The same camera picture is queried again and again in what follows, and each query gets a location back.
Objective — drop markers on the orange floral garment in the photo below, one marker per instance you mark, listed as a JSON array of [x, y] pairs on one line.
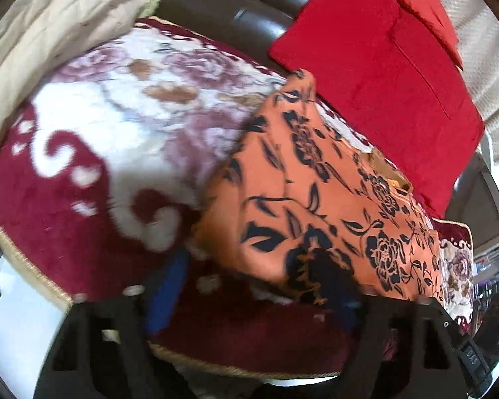
[[316, 199]]

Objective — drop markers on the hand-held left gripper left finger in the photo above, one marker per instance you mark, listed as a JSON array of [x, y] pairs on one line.
[[170, 286]]

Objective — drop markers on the dark brown leather sofa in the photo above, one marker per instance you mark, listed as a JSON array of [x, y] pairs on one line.
[[224, 8]]

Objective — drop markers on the beige quilted cloth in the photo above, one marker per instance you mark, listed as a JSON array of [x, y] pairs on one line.
[[45, 20]]

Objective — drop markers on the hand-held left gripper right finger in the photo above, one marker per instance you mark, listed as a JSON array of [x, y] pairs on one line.
[[366, 320]]

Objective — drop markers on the large red cushion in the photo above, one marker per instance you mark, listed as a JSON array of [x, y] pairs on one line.
[[378, 83]]

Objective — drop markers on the small red cushion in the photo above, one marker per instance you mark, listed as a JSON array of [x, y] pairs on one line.
[[432, 12]]

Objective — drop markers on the floral plush blanket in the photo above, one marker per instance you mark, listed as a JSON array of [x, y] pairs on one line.
[[108, 133]]

